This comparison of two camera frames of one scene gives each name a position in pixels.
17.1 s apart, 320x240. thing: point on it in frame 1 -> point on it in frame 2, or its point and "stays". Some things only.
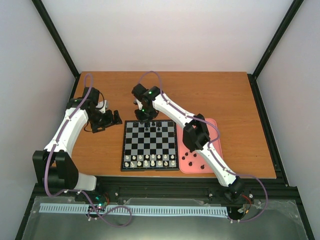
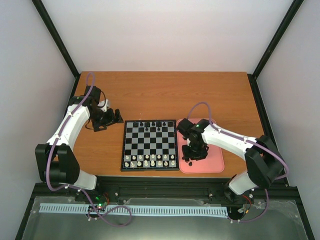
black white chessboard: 150,146 stays
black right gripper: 142,119 -> 187,154
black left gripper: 110,121 stays
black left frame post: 54,33 stays
